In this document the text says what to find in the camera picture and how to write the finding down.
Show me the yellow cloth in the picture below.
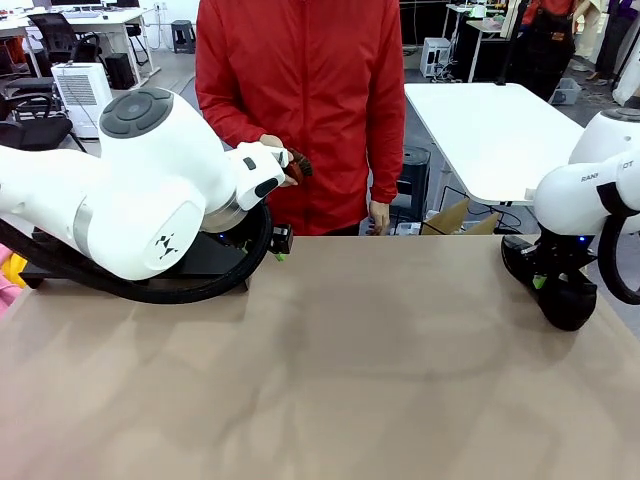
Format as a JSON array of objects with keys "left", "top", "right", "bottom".
[{"left": 0, "top": 244, "right": 26, "bottom": 289}]

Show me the person in dark clothes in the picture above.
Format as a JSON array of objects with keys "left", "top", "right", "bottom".
[{"left": 584, "top": 0, "right": 640, "bottom": 85}]

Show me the person in black apron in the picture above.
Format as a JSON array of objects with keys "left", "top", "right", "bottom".
[{"left": 509, "top": 0, "right": 592, "bottom": 101}]

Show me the person's left hand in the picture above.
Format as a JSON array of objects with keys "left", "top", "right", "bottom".
[{"left": 368, "top": 200, "right": 392, "bottom": 236}]

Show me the white office desk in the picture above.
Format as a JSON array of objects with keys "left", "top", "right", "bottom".
[{"left": 0, "top": 7, "right": 161, "bottom": 92}]

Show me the white table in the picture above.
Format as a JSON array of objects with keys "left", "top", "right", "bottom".
[{"left": 404, "top": 82, "right": 586, "bottom": 205}]

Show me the black workbench with white top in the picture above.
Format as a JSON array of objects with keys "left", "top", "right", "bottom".
[{"left": 444, "top": 2, "right": 519, "bottom": 84}]

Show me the pink cloth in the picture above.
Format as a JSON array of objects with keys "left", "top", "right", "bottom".
[{"left": 0, "top": 272, "right": 24, "bottom": 321}]

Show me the person torso in red jacket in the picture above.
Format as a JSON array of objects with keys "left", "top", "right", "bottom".
[{"left": 194, "top": 0, "right": 407, "bottom": 237}]

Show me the black tray, right one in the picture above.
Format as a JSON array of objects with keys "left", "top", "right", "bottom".
[{"left": 164, "top": 232, "right": 251, "bottom": 294}]

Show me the black tray, one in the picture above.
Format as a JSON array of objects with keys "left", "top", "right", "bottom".
[
  {"left": 19, "top": 227, "right": 121, "bottom": 291},
  {"left": 164, "top": 232, "right": 251, "bottom": 294}
]

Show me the black leather dress shoe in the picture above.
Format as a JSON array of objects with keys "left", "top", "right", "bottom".
[{"left": 501, "top": 234, "right": 599, "bottom": 332}]

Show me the black tray, left one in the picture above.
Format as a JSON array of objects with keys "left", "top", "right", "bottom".
[{"left": 19, "top": 227, "right": 121, "bottom": 291}]

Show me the black computer tower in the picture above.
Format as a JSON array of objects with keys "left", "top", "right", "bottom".
[{"left": 103, "top": 52, "right": 136, "bottom": 91}]

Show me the grey plastic stool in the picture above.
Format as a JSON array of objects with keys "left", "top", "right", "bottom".
[{"left": 170, "top": 19, "right": 200, "bottom": 54}]

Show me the brown wooden shoe brush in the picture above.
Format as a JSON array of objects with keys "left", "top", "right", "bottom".
[{"left": 284, "top": 149, "right": 315, "bottom": 182}]

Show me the white computer case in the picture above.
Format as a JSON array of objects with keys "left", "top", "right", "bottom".
[{"left": 421, "top": 37, "right": 455, "bottom": 81}]

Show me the white air purifier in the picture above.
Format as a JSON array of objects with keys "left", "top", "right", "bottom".
[{"left": 51, "top": 62, "right": 114, "bottom": 140}]

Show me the black plastic stool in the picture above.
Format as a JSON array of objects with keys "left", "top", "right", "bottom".
[{"left": 394, "top": 144, "right": 432, "bottom": 224}]

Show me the black stand pole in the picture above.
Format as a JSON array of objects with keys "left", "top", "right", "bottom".
[{"left": 494, "top": 0, "right": 526, "bottom": 87}]

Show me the black sleeved left arm cable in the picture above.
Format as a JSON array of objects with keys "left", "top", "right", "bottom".
[{"left": 0, "top": 203, "right": 275, "bottom": 305}]

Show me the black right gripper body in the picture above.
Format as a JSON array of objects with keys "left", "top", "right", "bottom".
[{"left": 535, "top": 225, "right": 600, "bottom": 275}]

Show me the person's left forearm red sleeve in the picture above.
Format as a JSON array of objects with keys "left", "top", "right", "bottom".
[{"left": 370, "top": 89, "right": 407, "bottom": 204}]

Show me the person's right hand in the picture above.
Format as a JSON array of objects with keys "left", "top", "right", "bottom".
[{"left": 258, "top": 133, "right": 300, "bottom": 188}]

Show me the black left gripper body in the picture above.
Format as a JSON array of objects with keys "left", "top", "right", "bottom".
[{"left": 217, "top": 207, "right": 274, "bottom": 254}]

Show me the grey plastic bin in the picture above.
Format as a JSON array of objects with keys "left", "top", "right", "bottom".
[{"left": 549, "top": 77, "right": 583, "bottom": 106}]

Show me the person's right forearm red sleeve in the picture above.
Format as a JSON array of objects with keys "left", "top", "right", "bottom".
[{"left": 195, "top": 84, "right": 266, "bottom": 151}]

